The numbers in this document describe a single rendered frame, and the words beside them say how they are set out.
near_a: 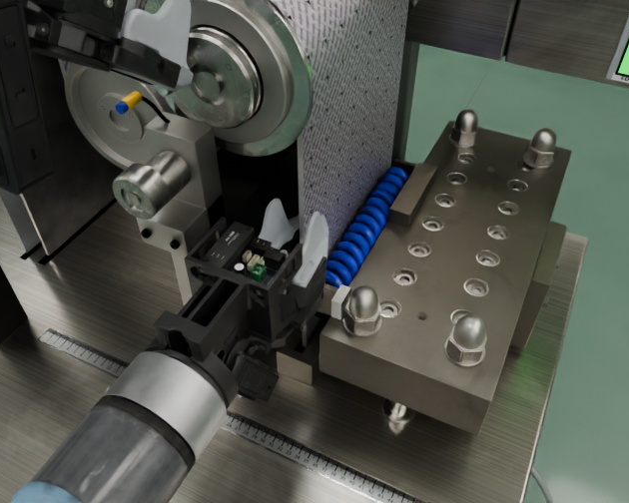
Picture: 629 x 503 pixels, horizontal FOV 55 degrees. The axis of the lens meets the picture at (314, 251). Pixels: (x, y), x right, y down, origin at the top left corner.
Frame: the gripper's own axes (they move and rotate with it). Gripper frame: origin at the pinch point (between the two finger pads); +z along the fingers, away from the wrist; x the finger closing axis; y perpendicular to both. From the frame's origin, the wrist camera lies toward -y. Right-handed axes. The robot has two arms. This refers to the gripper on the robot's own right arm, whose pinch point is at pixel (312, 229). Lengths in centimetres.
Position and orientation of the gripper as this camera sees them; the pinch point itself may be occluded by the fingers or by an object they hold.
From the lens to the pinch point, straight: 56.5
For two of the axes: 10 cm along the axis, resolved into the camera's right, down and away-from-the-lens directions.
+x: -9.0, -3.1, 3.1
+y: 0.0, -7.1, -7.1
